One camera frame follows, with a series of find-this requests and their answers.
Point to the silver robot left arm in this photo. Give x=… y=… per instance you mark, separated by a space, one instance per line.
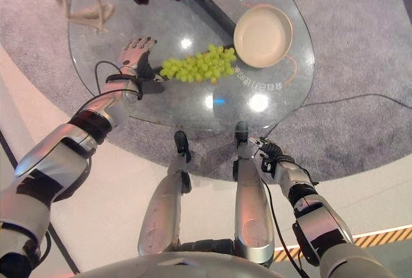
x=61 y=159

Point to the silver robot torso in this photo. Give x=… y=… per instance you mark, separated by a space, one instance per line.
x=180 y=263

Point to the black table base bar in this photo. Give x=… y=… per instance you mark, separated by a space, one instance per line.
x=209 y=4

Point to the beige round plate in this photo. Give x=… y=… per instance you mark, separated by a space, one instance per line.
x=262 y=36

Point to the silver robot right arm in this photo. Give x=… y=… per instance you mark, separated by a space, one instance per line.
x=317 y=213

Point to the green grape bunch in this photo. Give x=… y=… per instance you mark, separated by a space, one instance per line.
x=199 y=65

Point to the beige figure sculpture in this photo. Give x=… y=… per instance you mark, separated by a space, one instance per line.
x=83 y=7

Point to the silver robot left leg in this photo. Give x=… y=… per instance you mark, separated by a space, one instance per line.
x=164 y=200

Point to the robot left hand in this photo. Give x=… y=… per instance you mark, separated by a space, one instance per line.
x=132 y=56

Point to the yellow black hazard tape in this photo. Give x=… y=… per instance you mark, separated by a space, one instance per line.
x=370 y=239

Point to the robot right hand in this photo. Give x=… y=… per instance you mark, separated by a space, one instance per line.
x=269 y=150

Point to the round glass table top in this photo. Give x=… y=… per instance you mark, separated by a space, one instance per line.
x=193 y=33

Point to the silver robot right leg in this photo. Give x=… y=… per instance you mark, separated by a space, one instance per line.
x=249 y=194

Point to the silver robot leg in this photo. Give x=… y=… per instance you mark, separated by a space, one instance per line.
x=249 y=194
x=164 y=200

